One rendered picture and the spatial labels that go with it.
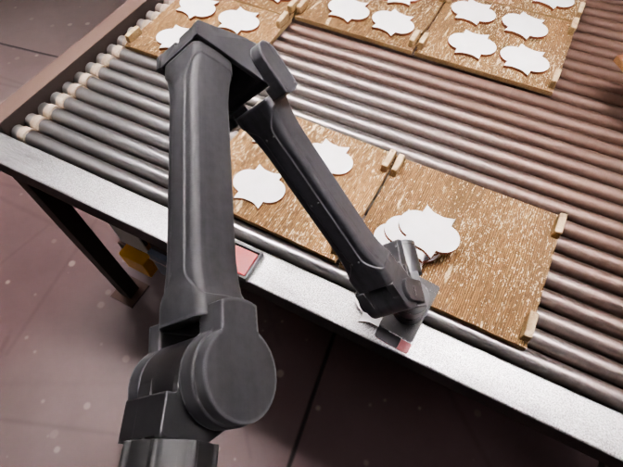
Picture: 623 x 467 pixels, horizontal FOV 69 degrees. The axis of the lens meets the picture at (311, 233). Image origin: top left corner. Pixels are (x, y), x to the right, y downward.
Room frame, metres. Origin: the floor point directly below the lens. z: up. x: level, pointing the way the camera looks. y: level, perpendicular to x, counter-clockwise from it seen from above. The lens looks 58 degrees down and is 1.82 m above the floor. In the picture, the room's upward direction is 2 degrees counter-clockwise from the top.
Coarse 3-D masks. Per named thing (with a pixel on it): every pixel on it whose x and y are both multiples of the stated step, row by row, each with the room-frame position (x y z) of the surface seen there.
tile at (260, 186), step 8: (256, 168) 0.74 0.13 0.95; (240, 176) 0.72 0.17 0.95; (248, 176) 0.72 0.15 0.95; (256, 176) 0.71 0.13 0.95; (264, 176) 0.71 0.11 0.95; (272, 176) 0.71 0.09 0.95; (280, 176) 0.71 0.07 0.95; (240, 184) 0.69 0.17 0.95; (248, 184) 0.69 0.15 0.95; (256, 184) 0.69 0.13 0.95; (264, 184) 0.69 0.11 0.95; (272, 184) 0.69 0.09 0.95; (280, 184) 0.69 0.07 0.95; (240, 192) 0.67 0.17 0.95; (248, 192) 0.67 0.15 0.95; (256, 192) 0.67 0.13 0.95; (264, 192) 0.67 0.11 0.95; (272, 192) 0.66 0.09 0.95; (280, 192) 0.66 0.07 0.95; (248, 200) 0.64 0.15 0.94; (256, 200) 0.64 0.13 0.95; (264, 200) 0.64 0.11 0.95; (272, 200) 0.64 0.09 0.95; (280, 200) 0.64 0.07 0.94
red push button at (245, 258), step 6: (240, 246) 0.52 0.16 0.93; (240, 252) 0.51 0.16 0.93; (246, 252) 0.51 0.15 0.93; (252, 252) 0.51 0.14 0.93; (240, 258) 0.50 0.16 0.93; (246, 258) 0.50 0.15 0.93; (252, 258) 0.49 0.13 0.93; (240, 264) 0.48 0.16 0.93; (246, 264) 0.48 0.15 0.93; (240, 270) 0.47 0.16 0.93; (246, 270) 0.46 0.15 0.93
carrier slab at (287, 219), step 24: (240, 144) 0.83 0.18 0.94; (336, 144) 0.82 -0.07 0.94; (360, 144) 0.82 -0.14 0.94; (240, 168) 0.75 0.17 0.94; (264, 168) 0.75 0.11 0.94; (360, 168) 0.74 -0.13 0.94; (288, 192) 0.67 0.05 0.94; (360, 192) 0.66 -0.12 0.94; (240, 216) 0.60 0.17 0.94; (264, 216) 0.60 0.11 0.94; (288, 216) 0.60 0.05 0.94; (288, 240) 0.54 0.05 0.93; (312, 240) 0.53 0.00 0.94
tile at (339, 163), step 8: (312, 144) 0.81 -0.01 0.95; (320, 144) 0.81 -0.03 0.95; (328, 144) 0.81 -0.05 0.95; (320, 152) 0.78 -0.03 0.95; (328, 152) 0.78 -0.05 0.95; (336, 152) 0.78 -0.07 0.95; (344, 152) 0.78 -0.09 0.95; (328, 160) 0.76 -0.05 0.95; (336, 160) 0.75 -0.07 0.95; (344, 160) 0.75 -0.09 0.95; (328, 168) 0.73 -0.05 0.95; (336, 168) 0.73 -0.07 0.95; (344, 168) 0.73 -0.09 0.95
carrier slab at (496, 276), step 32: (384, 192) 0.66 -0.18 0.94; (416, 192) 0.65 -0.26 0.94; (448, 192) 0.65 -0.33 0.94; (480, 192) 0.64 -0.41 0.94; (480, 224) 0.55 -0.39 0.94; (512, 224) 0.55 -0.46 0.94; (544, 224) 0.54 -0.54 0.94; (448, 256) 0.47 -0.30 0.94; (480, 256) 0.47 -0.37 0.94; (512, 256) 0.47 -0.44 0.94; (544, 256) 0.46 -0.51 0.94; (448, 288) 0.40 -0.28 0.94; (480, 288) 0.39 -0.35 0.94; (512, 288) 0.39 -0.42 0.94; (480, 320) 0.32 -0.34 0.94; (512, 320) 0.32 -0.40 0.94
